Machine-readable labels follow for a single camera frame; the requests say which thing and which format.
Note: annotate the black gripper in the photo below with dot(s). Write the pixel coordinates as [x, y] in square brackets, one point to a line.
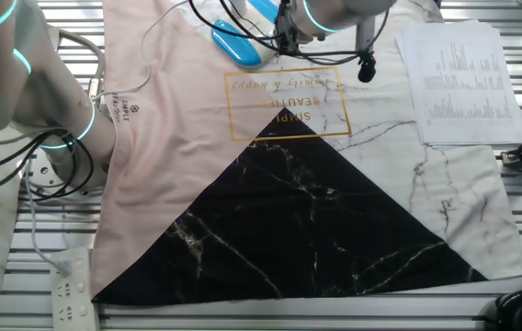
[288, 23]

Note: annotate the blue and white desk lamp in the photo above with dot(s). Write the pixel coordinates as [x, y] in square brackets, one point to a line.
[235, 43]

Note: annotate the marble pink black tablecloth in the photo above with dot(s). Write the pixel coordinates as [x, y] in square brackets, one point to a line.
[288, 207]

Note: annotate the printed paper sheet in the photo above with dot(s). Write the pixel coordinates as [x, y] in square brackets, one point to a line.
[463, 101]

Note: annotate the white power strip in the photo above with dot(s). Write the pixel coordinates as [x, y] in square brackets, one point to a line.
[75, 294]

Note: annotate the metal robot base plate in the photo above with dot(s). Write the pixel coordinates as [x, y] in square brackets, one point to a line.
[42, 171]

